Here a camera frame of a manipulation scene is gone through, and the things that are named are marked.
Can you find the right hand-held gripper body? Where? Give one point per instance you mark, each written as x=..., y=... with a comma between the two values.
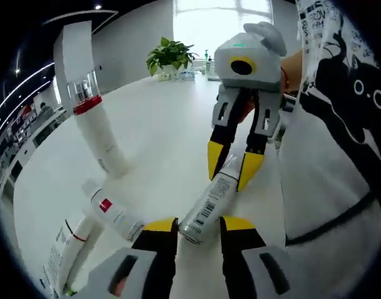
x=268, y=71

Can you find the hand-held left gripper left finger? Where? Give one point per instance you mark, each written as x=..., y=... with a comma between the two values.
x=156, y=249

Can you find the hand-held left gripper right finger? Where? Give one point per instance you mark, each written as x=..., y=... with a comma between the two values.
x=240, y=246

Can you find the silver barcode tube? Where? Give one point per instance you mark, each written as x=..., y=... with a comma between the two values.
x=206, y=205

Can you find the small white spray bottle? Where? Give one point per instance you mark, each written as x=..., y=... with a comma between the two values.
x=109, y=208

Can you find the large white skincare tube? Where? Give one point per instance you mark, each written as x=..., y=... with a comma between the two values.
x=72, y=249

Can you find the tall white bottle red band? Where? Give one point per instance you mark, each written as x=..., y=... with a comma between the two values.
x=97, y=134

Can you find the green pump dispenser bottle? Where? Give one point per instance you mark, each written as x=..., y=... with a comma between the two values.
x=207, y=60

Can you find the person's right hand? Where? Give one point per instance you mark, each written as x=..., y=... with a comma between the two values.
x=248, y=106

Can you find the blue tissue pack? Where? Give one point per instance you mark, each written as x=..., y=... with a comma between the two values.
x=186, y=75

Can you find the potted green plant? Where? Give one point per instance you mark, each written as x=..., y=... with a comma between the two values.
x=170, y=56

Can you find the white office desk row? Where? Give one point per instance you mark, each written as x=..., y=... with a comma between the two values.
x=44, y=124

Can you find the white square pillar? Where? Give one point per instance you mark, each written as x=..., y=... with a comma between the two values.
x=72, y=46

